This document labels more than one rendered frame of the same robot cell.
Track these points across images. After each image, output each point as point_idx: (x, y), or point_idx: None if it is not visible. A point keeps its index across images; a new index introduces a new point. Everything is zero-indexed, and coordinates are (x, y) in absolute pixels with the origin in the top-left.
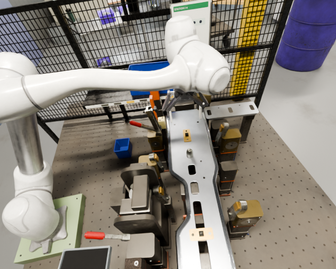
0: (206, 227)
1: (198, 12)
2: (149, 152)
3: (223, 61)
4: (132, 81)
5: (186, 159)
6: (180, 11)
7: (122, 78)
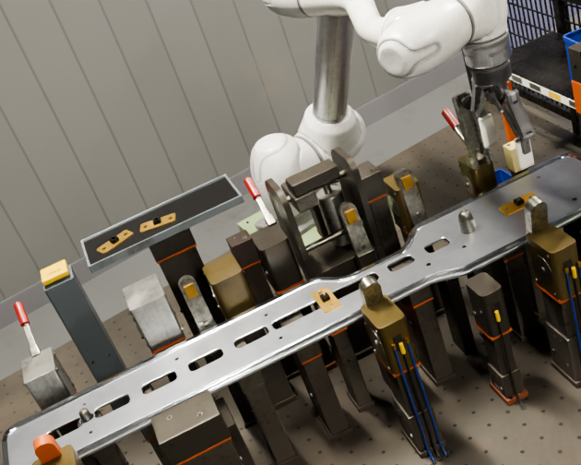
0: (339, 300)
1: None
2: None
3: (402, 32)
4: (354, 19)
5: (455, 231)
6: None
7: (353, 12)
